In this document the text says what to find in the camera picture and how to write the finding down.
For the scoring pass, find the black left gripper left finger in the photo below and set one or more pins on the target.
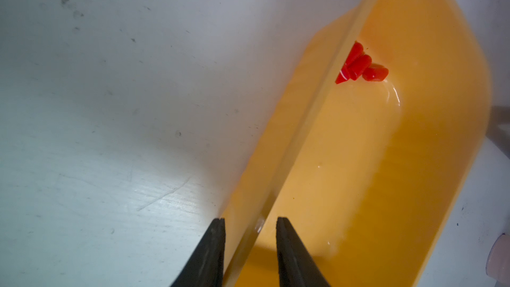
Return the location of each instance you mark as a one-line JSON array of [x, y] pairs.
[[205, 266]]

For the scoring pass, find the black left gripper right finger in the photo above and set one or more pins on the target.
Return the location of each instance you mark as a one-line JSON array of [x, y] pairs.
[[295, 265]]

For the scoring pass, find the yellow plastic storage tray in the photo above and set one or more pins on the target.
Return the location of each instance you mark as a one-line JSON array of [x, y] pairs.
[[366, 172]]

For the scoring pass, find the red sleeve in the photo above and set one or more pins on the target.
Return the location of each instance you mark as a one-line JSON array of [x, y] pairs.
[[344, 75], [375, 73], [359, 66], [356, 51]]

